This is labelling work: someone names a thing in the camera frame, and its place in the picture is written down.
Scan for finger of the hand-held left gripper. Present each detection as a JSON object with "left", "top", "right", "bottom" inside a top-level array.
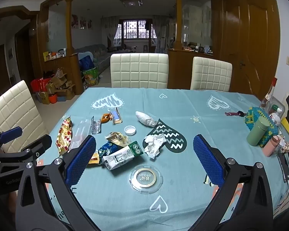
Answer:
[
  {"left": 0, "top": 134, "right": 53, "bottom": 167},
  {"left": 0, "top": 126, "right": 23, "bottom": 156}
]

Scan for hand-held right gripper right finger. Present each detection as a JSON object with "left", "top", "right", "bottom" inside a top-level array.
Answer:
[{"left": 193, "top": 134, "right": 274, "bottom": 231}]

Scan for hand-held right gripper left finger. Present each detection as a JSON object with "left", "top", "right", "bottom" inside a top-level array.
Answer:
[{"left": 15, "top": 135, "right": 104, "bottom": 231}]

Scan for gold red snack wrapper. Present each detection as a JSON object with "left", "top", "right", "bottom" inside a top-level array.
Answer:
[{"left": 56, "top": 116, "right": 74, "bottom": 156}]

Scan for clear plastic packaging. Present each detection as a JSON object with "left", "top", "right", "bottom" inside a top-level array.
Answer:
[{"left": 69, "top": 119, "right": 93, "bottom": 151}]

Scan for blue foil wrapper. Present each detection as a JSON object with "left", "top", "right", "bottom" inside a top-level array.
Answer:
[{"left": 97, "top": 141, "right": 122, "bottom": 165}]

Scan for black white striped wrapper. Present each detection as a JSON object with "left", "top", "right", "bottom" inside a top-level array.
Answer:
[{"left": 90, "top": 116, "right": 102, "bottom": 134}]

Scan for blue white snack packet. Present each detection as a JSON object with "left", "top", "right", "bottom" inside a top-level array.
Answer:
[{"left": 108, "top": 107, "right": 123, "bottom": 125}]

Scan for white tissue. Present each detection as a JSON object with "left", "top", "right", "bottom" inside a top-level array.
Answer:
[{"left": 143, "top": 135, "right": 166, "bottom": 159}]

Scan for white paper wad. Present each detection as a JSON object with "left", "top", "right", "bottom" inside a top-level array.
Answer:
[{"left": 135, "top": 111, "right": 157, "bottom": 127}]

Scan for cream quilted dining chair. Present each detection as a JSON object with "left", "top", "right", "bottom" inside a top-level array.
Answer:
[
  {"left": 190, "top": 56, "right": 233, "bottom": 92},
  {"left": 110, "top": 53, "right": 169, "bottom": 89},
  {"left": 0, "top": 80, "right": 49, "bottom": 154}
]

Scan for red bag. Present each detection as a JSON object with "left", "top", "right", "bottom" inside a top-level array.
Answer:
[{"left": 30, "top": 78, "right": 50, "bottom": 94}]

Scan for green thermos bottle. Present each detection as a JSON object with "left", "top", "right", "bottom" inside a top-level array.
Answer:
[{"left": 246, "top": 116, "right": 271, "bottom": 147}]

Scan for pile of cardboard boxes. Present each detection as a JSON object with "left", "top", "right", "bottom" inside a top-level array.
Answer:
[{"left": 36, "top": 73, "right": 76, "bottom": 104}]

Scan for clear round coaster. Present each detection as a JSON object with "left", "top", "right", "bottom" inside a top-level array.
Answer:
[{"left": 128, "top": 163, "right": 163, "bottom": 194}]

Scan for pink thermos bottle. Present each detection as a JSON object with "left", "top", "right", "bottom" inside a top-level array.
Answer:
[{"left": 262, "top": 135, "right": 282, "bottom": 157}]

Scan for low wooden partition cabinet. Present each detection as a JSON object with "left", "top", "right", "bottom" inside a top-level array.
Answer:
[{"left": 42, "top": 53, "right": 83, "bottom": 97}]

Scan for dark wooden door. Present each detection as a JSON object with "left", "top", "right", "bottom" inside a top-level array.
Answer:
[{"left": 14, "top": 24, "right": 36, "bottom": 87}]

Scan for white plastic bottle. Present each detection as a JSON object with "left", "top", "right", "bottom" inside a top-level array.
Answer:
[{"left": 268, "top": 107, "right": 283, "bottom": 126}]

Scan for colourful printed bag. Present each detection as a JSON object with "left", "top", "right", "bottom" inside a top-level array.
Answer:
[{"left": 82, "top": 67, "right": 99, "bottom": 86}]

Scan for glass sauce bottle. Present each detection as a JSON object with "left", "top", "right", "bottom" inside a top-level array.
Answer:
[{"left": 260, "top": 77, "right": 278, "bottom": 109}]

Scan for blue bag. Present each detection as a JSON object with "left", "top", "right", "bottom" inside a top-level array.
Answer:
[{"left": 78, "top": 56, "right": 95, "bottom": 71}]

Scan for wooden counter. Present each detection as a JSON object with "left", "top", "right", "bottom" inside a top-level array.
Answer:
[{"left": 168, "top": 49, "right": 213, "bottom": 89}]

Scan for grey sofa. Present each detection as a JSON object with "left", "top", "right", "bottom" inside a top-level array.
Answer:
[{"left": 75, "top": 44, "right": 116, "bottom": 75}]

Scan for wooden pillar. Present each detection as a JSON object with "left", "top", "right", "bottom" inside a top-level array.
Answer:
[
  {"left": 175, "top": 0, "right": 183, "bottom": 49},
  {"left": 65, "top": 0, "right": 74, "bottom": 56}
]

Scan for white standing air conditioner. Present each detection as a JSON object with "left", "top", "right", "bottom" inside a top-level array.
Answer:
[{"left": 156, "top": 24, "right": 169, "bottom": 53}]

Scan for barred window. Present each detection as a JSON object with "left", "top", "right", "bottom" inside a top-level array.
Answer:
[{"left": 122, "top": 20, "right": 148, "bottom": 39}]

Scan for ceiling lamp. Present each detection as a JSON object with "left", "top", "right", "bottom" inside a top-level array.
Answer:
[{"left": 120, "top": 0, "right": 143, "bottom": 7}]

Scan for wall pictures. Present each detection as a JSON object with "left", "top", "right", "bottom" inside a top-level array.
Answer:
[{"left": 71, "top": 14, "right": 93, "bottom": 29}]

